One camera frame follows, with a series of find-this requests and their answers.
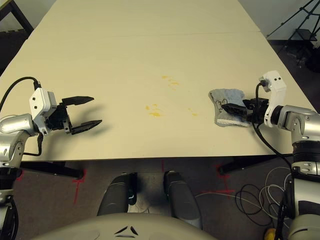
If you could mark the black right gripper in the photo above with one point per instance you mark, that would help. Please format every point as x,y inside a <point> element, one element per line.
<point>257,110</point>

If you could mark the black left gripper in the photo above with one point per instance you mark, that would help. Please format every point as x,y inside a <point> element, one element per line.
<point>58,118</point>

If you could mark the grey-blue rag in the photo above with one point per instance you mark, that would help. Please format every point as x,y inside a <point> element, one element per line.
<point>230,96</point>

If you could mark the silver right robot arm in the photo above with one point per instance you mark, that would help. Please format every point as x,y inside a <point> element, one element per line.
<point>300,120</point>

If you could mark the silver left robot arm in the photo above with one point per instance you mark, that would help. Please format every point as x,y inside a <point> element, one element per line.
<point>15,125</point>

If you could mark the yellow liquid spill patch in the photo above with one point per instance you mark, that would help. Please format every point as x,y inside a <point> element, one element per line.
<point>165,77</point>
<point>194,114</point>
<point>156,114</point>

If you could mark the grey robot left leg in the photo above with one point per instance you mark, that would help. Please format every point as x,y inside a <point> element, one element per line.
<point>116,195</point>

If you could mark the grey robot leg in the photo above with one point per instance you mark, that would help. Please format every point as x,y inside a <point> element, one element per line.
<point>180,197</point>
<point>116,195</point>

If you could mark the black foam floor mat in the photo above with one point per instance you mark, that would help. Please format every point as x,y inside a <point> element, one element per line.
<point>10,50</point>

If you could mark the black tripod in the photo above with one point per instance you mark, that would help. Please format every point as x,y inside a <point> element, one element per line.
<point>282,24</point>

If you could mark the black step stool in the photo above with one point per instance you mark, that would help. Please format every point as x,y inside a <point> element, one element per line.
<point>303,33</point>

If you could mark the grey robot right leg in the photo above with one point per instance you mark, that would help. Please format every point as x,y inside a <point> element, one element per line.
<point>180,197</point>

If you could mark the black-framed side table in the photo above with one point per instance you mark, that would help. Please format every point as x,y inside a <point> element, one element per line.
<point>22,17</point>

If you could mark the grey robot torso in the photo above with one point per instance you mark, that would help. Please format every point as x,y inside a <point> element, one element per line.
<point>100,227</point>

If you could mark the yellow floor object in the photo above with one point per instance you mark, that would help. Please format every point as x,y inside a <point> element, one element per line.
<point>269,235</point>

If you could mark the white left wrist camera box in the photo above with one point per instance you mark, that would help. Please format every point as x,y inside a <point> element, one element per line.
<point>38,100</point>

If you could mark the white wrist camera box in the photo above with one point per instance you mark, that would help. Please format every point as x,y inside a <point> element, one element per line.
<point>275,85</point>
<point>38,100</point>

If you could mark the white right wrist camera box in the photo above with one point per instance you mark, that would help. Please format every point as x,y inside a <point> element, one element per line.
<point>275,85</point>

